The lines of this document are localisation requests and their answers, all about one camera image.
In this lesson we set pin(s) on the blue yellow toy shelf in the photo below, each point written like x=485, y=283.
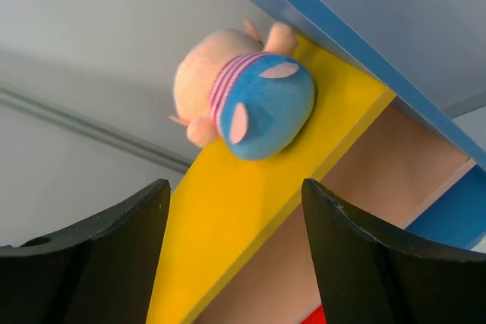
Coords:
x=236, y=248

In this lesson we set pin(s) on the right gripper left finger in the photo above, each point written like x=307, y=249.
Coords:
x=98, y=270

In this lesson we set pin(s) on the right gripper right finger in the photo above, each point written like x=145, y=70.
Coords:
x=369, y=271

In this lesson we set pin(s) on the red crab plush toy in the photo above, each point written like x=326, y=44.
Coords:
x=313, y=316

